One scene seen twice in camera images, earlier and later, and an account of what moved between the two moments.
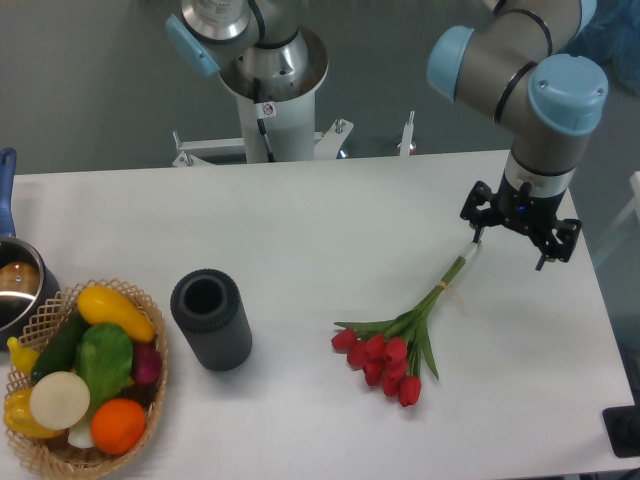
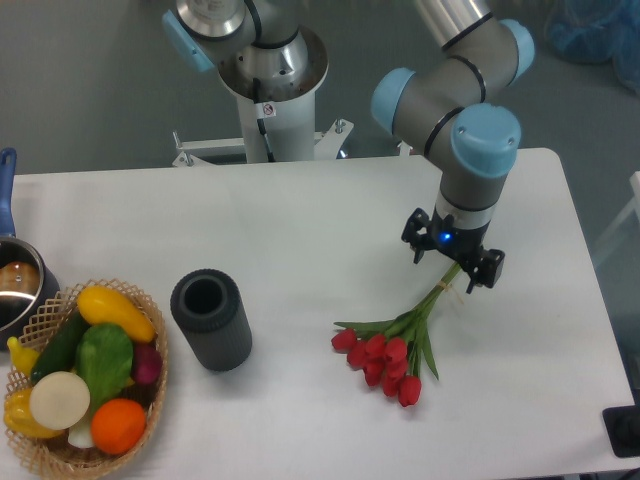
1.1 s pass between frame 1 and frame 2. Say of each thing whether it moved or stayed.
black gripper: moved
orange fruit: stayed
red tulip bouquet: stayed
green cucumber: stayed
